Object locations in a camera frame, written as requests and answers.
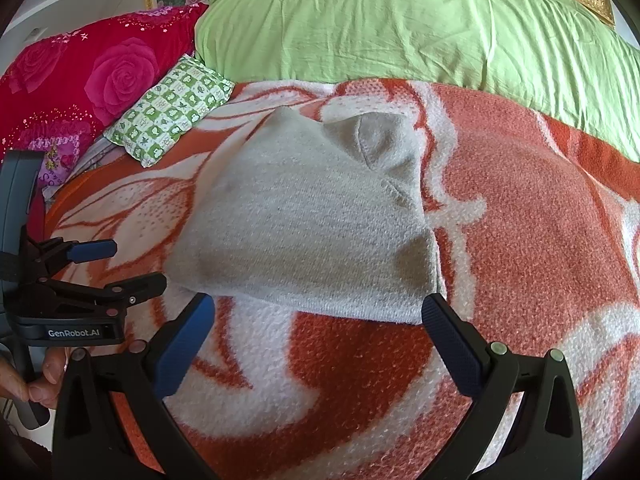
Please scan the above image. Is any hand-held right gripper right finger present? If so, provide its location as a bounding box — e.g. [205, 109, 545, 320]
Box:
[421, 292, 585, 480]

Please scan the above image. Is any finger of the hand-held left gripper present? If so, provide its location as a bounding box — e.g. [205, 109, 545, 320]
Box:
[22, 239, 119, 274]
[20, 272, 168, 319]

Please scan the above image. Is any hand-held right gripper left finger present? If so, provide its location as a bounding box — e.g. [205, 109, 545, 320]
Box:
[50, 292, 218, 480]

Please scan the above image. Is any grey knit sweater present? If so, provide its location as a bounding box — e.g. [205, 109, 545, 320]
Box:
[167, 107, 446, 325]

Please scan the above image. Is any person's left hand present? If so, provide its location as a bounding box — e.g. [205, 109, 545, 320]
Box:
[0, 347, 68, 411]

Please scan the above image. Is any purple floral cloth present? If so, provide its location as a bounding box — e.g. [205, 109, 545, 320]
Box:
[37, 132, 96, 196]

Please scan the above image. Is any orange and white blanket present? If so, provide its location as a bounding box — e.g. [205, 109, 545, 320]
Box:
[42, 77, 640, 480]

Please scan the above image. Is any green checkered small pillow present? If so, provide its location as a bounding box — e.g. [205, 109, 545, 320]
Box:
[103, 54, 235, 168]

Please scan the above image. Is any red floral pillow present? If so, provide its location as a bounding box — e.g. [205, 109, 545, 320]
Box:
[0, 2, 210, 151]

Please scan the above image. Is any light green duvet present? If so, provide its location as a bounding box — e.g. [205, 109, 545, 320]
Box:
[192, 0, 640, 161]

